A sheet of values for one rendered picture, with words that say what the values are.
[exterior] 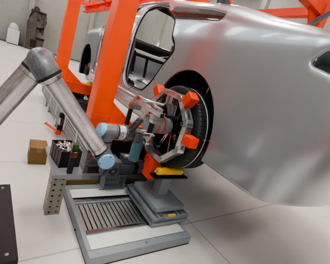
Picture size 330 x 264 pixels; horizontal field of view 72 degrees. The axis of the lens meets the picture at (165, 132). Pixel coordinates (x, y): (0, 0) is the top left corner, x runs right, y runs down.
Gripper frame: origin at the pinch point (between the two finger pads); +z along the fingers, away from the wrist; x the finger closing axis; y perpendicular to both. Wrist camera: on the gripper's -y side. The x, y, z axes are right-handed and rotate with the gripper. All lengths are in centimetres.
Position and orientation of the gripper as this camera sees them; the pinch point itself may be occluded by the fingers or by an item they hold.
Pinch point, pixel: (151, 133)
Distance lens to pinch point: 154.2
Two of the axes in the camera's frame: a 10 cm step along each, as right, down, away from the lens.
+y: -3.0, 9.2, 2.3
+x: 5.3, 3.7, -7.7
